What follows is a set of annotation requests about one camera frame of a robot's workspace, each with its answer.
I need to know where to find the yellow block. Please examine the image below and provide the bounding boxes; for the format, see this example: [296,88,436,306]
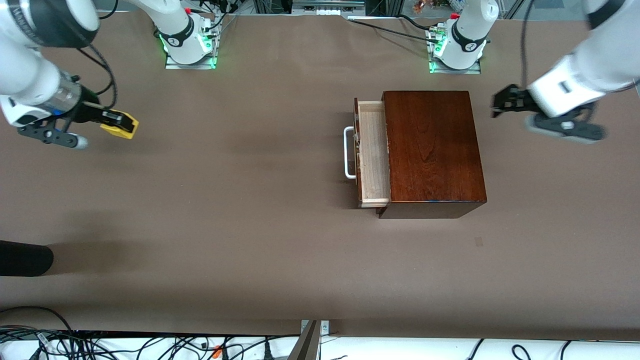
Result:
[100,111,140,140]

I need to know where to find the light wood drawer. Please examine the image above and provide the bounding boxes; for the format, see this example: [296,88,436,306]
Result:
[354,97,391,209]

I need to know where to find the white metal drawer handle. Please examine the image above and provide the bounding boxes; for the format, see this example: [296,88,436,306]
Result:
[343,126,359,180]

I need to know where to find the dark brown wooden cabinet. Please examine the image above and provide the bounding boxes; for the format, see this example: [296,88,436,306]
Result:
[377,90,488,220]

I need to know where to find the brown table cover sheet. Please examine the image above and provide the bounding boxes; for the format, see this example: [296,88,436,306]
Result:
[0,10,640,342]

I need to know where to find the black cylinder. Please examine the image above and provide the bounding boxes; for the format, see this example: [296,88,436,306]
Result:
[0,240,55,277]

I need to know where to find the grey power strip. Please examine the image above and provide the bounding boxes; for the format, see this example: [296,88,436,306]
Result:
[292,0,366,17]

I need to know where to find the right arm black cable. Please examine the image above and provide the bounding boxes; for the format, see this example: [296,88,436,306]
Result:
[75,44,119,109]

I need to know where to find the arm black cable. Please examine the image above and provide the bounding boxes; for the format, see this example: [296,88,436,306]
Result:
[519,0,535,90]
[75,44,119,109]

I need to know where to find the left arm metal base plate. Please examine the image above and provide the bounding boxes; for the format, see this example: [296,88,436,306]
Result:
[428,59,482,75]

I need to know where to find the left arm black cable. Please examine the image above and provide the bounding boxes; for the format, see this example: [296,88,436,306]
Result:
[519,0,535,90]

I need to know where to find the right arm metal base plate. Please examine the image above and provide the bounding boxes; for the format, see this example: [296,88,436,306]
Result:
[165,49,218,70]

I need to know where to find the black cable on table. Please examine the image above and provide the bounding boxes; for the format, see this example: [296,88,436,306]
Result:
[347,19,436,42]

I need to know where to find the black arched cable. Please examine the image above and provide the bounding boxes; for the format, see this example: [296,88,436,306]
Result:
[0,305,76,335]

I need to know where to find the tangled black cables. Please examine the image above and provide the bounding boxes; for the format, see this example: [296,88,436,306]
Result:
[0,324,301,360]

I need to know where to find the dark slanted post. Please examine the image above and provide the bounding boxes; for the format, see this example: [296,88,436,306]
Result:
[287,320,321,360]

